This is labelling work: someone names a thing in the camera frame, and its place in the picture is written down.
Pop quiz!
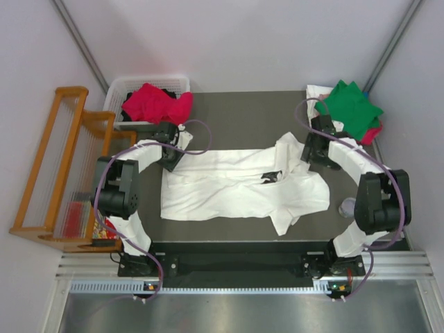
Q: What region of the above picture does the white t-shirt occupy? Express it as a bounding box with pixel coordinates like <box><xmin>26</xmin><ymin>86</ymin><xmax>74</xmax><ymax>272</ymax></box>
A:
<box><xmin>306</xmin><ymin>85</ymin><xmax>333</xmax><ymax>120</ymax></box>
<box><xmin>160</xmin><ymin>132</ymin><xmax>330</xmax><ymax>236</ymax></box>

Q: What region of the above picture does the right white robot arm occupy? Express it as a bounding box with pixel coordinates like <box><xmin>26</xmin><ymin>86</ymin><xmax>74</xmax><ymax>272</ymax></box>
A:
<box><xmin>277</xmin><ymin>115</ymin><xmax>411</xmax><ymax>278</ymax></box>

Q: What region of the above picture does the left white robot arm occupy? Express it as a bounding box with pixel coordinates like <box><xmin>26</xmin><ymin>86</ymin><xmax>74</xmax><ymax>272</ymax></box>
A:
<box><xmin>90</xmin><ymin>122</ymin><xmax>193</xmax><ymax>275</ymax></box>

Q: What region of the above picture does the pink t-shirt in basket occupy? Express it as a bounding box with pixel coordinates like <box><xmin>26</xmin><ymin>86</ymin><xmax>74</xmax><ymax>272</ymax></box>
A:
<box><xmin>122</xmin><ymin>83</ymin><xmax>194</xmax><ymax>125</ymax></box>

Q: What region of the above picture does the folded green t-shirt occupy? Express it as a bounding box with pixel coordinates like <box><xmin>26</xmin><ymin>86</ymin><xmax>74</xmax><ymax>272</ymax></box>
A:
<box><xmin>314</xmin><ymin>80</ymin><xmax>383</xmax><ymax>142</ymax></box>

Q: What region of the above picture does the folded white t-shirt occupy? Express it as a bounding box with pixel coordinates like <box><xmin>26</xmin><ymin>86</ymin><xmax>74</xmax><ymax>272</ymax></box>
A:
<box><xmin>306</xmin><ymin>85</ymin><xmax>333</xmax><ymax>120</ymax></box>

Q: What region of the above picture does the folded pink t-shirt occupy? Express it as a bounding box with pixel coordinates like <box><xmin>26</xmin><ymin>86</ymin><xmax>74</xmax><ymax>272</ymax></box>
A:
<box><xmin>358</xmin><ymin>120</ymin><xmax>383</xmax><ymax>146</ymax></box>

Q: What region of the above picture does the clear plastic cup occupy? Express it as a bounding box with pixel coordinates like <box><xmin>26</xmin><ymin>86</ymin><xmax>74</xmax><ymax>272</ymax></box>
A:
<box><xmin>339</xmin><ymin>197</ymin><xmax>356</xmax><ymax>218</ymax></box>

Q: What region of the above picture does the white plastic laundry basket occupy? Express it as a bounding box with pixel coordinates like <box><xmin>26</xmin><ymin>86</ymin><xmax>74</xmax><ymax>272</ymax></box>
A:
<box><xmin>103</xmin><ymin>75</ymin><xmax>194</xmax><ymax>131</ymax></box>

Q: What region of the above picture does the colourful book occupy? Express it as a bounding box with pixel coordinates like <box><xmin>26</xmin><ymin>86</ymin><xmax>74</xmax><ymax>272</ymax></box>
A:
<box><xmin>87</xmin><ymin>213</ymin><xmax>119</xmax><ymax>240</ymax></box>

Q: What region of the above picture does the wooden rack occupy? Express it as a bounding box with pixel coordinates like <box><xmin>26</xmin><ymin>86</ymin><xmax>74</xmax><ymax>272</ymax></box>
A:
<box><xmin>9</xmin><ymin>86</ymin><xmax>137</xmax><ymax>253</ymax></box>

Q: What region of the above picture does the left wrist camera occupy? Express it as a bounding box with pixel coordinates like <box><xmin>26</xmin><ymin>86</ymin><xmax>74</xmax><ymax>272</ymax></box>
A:
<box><xmin>176</xmin><ymin>124</ymin><xmax>194</xmax><ymax>151</ymax></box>

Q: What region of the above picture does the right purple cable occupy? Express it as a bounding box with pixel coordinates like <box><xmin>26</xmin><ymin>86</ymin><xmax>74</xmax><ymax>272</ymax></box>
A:
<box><xmin>293</xmin><ymin>97</ymin><xmax>407</xmax><ymax>302</ymax></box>

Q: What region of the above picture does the purple cable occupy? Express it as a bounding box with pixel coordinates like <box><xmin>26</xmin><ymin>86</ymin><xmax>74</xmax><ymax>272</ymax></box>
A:
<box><xmin>293</xmin><ymin>97</ymin><xmax>407</xmax><ymax>302</ymax></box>
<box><xmin>92</xmin><ymin>119</ymin><xmax>213</xmax><ymax>302</ymax></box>

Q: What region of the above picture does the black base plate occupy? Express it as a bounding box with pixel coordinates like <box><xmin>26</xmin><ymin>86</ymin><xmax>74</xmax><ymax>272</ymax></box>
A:
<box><xmin>117</xmin><ymin>241</ymin><xmax>366</xmax><ymax>288</ymax></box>

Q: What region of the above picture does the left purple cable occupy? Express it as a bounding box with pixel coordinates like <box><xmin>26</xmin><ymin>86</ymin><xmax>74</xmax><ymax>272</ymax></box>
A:
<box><xmin>92</xmin><ymin>119</ymin><xmax>213</xmax><ymax>302</ymax></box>

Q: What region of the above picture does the white slotted cable duct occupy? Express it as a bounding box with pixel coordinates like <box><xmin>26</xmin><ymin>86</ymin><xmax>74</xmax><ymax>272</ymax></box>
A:
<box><xmin>69</xmin><ymin>280</ymin><xmax>347</xmax><ymax>295</ymax></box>

